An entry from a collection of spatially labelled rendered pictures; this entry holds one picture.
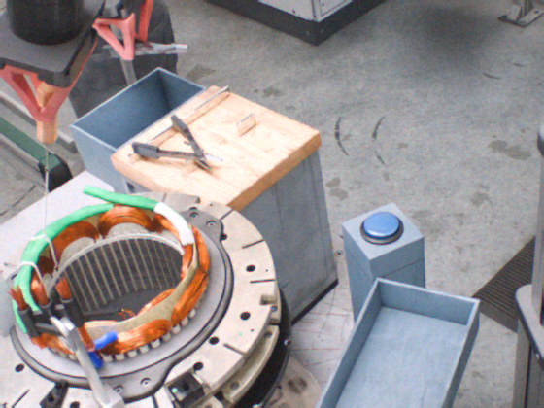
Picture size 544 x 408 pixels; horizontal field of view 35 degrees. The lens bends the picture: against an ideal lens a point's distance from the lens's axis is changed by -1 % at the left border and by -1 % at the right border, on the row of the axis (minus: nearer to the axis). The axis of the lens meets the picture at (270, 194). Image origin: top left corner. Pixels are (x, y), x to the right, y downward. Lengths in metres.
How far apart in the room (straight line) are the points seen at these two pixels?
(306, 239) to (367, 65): 2.04
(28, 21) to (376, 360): 0.47
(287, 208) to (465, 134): 1.75
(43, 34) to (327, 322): 0.71
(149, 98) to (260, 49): 2.09
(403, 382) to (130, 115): 0.62
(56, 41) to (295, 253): 0.59
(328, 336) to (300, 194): 0.22
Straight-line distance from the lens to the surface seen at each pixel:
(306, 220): 1.15
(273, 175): 1.05
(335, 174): 2.69
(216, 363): 0.81
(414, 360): 0.87
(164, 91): 1.30
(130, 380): 0.81
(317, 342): 1.21
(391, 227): 0.98
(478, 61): 3.15
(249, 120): 1.11
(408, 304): 0.90
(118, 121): 1.27
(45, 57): 0.65
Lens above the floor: 1.72
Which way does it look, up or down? 40 degrees down
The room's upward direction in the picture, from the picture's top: 11 degrees counter-clockwise
